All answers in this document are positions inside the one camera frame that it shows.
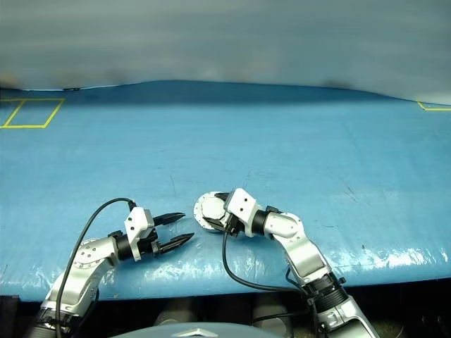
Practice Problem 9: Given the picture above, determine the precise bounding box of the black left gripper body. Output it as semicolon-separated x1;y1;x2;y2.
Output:
140;215;163;258

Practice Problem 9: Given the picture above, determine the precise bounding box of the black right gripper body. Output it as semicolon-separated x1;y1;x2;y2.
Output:
218;211;245;238

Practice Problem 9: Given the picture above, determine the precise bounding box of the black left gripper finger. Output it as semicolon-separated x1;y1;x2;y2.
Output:
160;232;196;256
154;212;187;227

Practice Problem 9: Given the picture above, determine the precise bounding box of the small white round object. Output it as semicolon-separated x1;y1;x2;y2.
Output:
192;191;229;230

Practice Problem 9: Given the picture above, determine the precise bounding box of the silver round motor housing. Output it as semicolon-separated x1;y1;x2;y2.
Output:
195;220;228;234

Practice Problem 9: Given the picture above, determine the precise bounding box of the blue table cover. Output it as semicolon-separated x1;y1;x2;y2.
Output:
0;80;451;303

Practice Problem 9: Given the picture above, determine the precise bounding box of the dark grey rounded shape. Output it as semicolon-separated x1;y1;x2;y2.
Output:
154;299;199;327
252;294;294;335

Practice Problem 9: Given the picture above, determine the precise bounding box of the grey robot torso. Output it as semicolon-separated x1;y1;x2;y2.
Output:
118;318;283;338

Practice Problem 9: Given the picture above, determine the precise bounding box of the black box-shaped object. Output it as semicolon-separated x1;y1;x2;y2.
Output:
0;294;19;338

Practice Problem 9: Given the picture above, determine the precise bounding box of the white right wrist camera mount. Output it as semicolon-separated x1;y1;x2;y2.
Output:
224;188;261;237

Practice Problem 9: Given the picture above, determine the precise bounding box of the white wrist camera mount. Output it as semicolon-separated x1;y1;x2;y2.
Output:
224;188;261;237
123;207;156;263

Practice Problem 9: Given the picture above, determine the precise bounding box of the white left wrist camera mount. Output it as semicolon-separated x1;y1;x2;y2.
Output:
123;207;156;263

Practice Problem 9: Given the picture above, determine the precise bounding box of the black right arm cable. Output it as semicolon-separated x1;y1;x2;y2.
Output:
221;228;318;323

